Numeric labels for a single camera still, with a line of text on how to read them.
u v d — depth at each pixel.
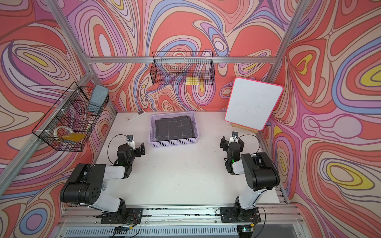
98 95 0.81
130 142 0.80
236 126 1.06
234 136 0.80
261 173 0.48
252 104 0.93
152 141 1.01
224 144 0.86
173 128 1.04
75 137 0.69
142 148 0.87
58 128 0.68
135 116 1.16
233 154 0.73
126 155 0.72
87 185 0.45
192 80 0.82
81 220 0.74
